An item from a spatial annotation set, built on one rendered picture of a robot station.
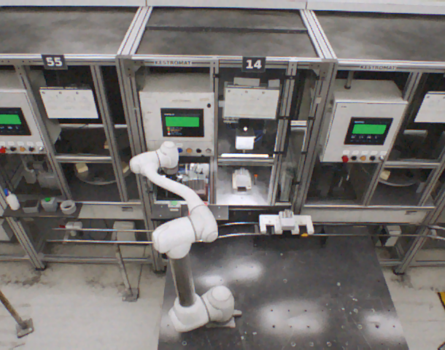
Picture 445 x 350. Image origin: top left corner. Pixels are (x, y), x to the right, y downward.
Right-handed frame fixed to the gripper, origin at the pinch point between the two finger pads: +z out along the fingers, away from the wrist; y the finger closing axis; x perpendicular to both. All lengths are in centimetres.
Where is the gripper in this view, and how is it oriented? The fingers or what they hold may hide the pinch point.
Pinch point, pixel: (173, 192)
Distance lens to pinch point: 250.7
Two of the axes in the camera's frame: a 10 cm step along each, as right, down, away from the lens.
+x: 0.0, 6.8, -7.3
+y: -10.0, -0.2, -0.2
